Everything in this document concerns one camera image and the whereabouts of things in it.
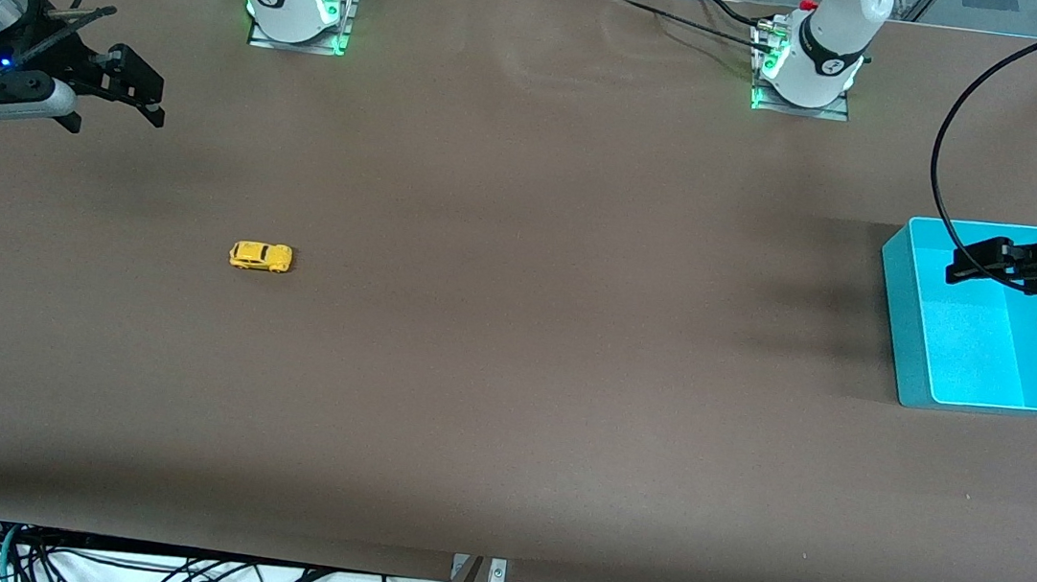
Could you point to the turquoise plastic bin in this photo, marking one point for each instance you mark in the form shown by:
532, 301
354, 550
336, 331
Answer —
965, 348

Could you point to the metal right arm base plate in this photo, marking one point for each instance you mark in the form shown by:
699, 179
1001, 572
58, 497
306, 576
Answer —
347, 17

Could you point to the metal table edge bracket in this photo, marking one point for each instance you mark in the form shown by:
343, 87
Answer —
498, 573

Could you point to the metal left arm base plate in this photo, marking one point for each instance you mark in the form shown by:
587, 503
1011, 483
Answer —
803, 109

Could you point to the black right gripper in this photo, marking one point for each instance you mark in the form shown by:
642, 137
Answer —
35, 53

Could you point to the yellow beetle toy car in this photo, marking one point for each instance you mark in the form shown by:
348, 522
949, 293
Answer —
260, 256

